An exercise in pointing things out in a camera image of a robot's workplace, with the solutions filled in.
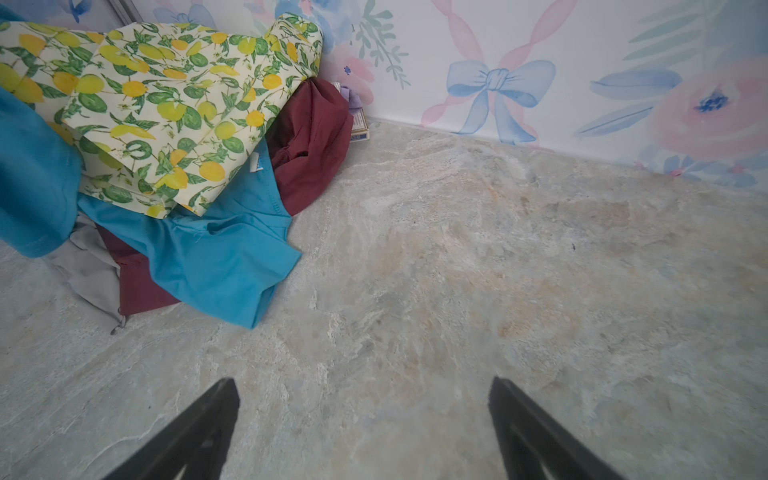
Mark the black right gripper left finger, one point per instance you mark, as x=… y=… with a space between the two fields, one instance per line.
x=194 y=445

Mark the left aluminium corner post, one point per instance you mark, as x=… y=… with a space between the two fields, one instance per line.
x=126 y=11

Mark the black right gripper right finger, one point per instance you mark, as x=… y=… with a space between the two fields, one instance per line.
x=533 y=444

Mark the lemon print cloth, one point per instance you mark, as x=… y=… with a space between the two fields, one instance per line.
x=162 y=115

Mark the maroon cloth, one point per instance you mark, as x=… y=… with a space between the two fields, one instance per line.
x=307 y=145

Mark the small printed card box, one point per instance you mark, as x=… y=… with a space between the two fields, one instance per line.
x=360 y=128

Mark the grey cloth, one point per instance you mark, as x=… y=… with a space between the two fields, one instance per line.
x=84 y=266

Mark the teal blue cloth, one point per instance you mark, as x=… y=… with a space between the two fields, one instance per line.
x=226 y=264

